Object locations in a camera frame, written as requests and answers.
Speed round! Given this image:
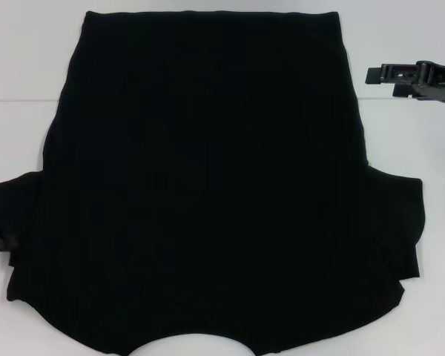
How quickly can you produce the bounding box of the black shirt with white print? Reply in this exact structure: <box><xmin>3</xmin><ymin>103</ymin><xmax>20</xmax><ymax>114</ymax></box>
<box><xmin>0</xmin><ymin>10</ymin><xmax>426</xmax><ymax>356</ymax></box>

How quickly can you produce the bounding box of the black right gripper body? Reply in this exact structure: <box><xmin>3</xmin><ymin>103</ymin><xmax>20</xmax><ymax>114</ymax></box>
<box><xmin>411</xmin><ymin>59</ymin><xmax>445</xmax><ymax>105</ymax></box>

